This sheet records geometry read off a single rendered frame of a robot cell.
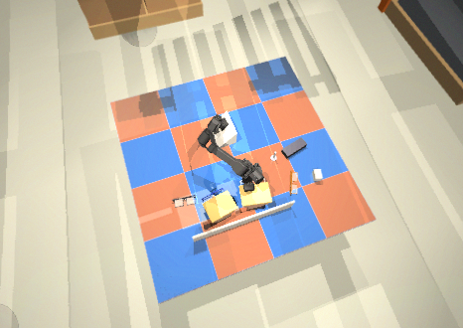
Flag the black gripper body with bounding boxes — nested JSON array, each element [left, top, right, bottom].
[[242, 177, 255, 192]]

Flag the clear glasses with black frame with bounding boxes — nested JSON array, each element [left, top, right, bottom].
[[171, 195, 196, 208]]

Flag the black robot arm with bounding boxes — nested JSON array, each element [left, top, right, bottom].
[[198, 114, 264, 185]]

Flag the beige flat panel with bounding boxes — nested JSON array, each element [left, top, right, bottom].
[[193, 201, 295, 242]]

